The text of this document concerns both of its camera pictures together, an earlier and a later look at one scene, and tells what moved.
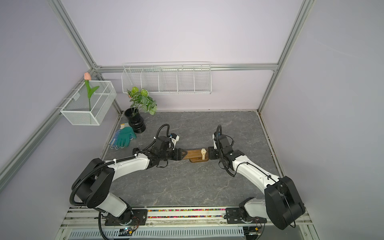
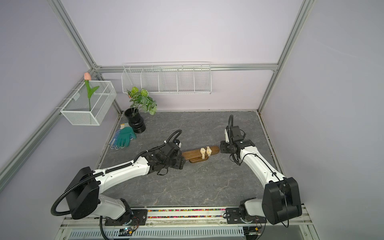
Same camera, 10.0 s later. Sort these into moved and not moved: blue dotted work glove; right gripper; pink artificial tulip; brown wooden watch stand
Moved: right gripper
Not moved: pink artificial tulip; brown wooden watch stand; blue dotted work glove
